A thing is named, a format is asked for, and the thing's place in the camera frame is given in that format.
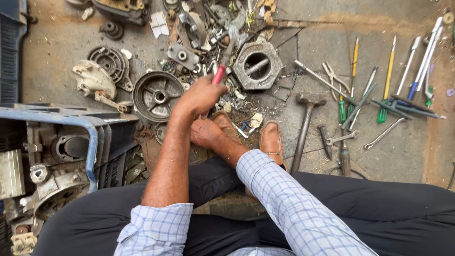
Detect long thin metal spanner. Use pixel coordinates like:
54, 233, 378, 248
364, 117, 407, 150

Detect person's checked blue shirt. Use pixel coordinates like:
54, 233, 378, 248
114, 149, 379, 256

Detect dirty brown rag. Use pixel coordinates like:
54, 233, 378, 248
134, 124, 214, 175

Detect white folded paper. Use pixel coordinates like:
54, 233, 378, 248
149, 11, 171, 39

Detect grey metal screwdriver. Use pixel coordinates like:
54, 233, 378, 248
348, 66, 379, 132

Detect dark handled screwdriver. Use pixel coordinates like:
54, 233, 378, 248
339, 135, 352, 177

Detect long metal socket wrench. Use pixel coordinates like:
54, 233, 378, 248
294, 59, 357, 106

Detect small black stepped gear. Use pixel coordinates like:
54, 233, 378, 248
99, 21, 124, 41

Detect short open-end spanner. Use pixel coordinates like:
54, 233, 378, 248
326, 130, 360, 146

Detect brown leather shoe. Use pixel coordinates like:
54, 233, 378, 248
258, 121, 287, 172
211, 111, 243, 143

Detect thin yellow handled screwdriver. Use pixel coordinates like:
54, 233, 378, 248
350, 37, 360, 96

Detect small green handled screwdriver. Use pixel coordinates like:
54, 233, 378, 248
338, 85, 347, 123

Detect dark metal chisel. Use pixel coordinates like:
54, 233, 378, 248
317, 124, 333, 161

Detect dark blue plastic crate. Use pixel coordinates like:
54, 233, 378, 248
0, 0, 28, 104

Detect person's right hand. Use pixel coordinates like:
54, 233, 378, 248
190, 118, 228, 150

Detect dark metal rod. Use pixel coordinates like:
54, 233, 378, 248
341, 83, 377, 129

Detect dark t-handle wrench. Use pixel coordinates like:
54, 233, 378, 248
371, 94, 447, 120

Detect hexagonal grey metal housing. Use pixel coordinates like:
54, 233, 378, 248
232, 42, 284, 91

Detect round finned dark cover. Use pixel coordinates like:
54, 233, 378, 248
88, 46, 134, 92

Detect person's left hand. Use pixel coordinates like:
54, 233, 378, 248
173, 75, 230, 121

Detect round spoked metal pulley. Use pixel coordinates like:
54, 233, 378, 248
132, 70, 186, 123

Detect person's dark trousers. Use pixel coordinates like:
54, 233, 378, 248
32, 156, 455, 256

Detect small green and white tool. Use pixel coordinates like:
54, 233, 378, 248
424, 85, 435, 108

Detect yellow shaft green handled screwdriver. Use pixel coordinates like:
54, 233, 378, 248
377, 35, 397, 124

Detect metal hammer with grey handle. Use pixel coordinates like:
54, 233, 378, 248
290, 92, 327, 175

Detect metal pliers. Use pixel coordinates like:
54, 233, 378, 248
322, 61, 352, 102

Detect heap of metal scrap parts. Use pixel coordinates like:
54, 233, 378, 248
156, 0, 278, 111

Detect red handled screwdriver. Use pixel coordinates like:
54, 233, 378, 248
201, 36, 237, 119

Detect dark engine casing part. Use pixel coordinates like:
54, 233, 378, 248
92, 0, 152, 26

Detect blue framed generator engine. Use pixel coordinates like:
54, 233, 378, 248
0, 103, 150, 256

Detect small metal ring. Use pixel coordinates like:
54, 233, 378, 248
154, 122, 170, 145

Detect white cast metal bracket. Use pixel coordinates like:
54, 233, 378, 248
72, 60, 117, 101

